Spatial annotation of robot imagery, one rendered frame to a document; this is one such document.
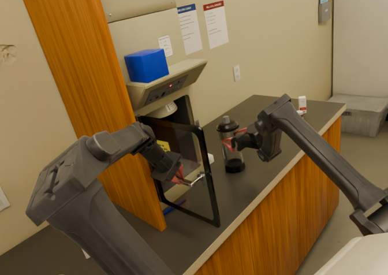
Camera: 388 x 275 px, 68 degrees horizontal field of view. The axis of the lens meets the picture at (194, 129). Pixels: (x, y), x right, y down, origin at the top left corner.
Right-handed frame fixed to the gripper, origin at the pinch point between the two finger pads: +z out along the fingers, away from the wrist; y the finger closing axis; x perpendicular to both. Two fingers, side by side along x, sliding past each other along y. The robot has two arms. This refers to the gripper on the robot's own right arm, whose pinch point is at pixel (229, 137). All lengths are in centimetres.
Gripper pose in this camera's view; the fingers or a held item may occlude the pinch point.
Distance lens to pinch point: 139.0
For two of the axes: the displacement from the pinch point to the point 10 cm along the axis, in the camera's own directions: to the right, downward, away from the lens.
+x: 2.0, 9.2, 3.5
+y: -6.9, 3.8, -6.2
